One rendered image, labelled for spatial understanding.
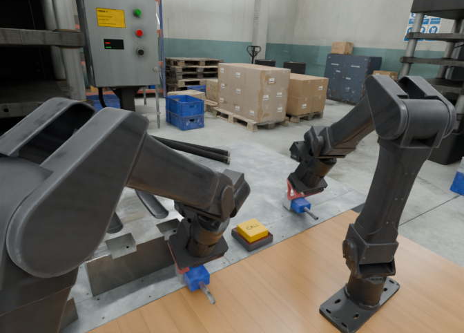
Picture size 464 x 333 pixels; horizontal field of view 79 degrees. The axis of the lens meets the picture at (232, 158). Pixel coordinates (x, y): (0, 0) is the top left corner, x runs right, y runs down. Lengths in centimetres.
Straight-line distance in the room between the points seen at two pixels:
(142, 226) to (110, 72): 86
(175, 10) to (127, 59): 632
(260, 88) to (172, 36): 381
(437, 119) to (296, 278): 42
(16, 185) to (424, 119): 48
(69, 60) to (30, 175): 102
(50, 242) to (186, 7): 766
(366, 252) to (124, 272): 48
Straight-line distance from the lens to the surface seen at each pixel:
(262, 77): 430
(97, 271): 64
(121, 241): 67
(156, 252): 66
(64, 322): 64
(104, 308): 65
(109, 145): 21
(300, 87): 504
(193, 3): 789
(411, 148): 51
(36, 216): 20
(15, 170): 24
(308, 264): 74
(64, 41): 121
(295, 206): 89
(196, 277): 62
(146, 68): 143
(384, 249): 62
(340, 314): 65
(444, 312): 77
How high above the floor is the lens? 128
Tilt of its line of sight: 23 degrees down
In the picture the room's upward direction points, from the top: 3 degrees clockwise
